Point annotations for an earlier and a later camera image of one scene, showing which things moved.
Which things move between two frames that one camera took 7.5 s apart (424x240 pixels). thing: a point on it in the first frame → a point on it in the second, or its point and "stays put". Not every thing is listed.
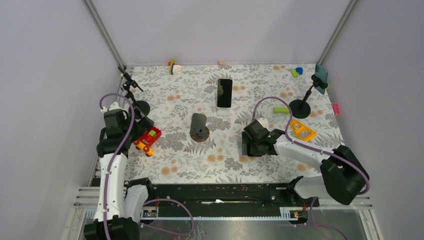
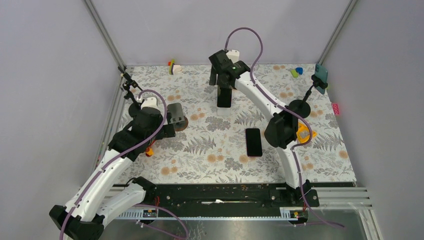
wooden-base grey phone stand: [199, 132] → [180, 122]
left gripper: [142, 125] → [167, 130]
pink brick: [336, 109] stays put
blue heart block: [299, 70] stays put
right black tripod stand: [301, 109] stays put
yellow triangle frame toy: [302, 131] stays put
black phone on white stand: [224, 93] stays put
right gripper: [246, 138] → [213, 79]
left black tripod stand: [139, 109] stays put
